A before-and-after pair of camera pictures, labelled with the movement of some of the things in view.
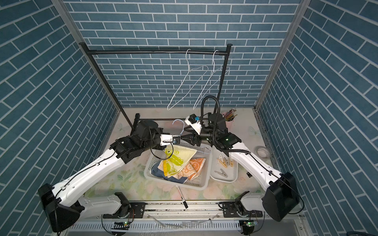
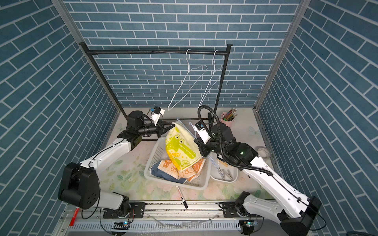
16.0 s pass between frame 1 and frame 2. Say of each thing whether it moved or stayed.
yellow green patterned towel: moved
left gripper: moved
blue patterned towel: stayed
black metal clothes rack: stayed
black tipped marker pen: stayed
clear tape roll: stayed
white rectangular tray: stayed
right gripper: moved
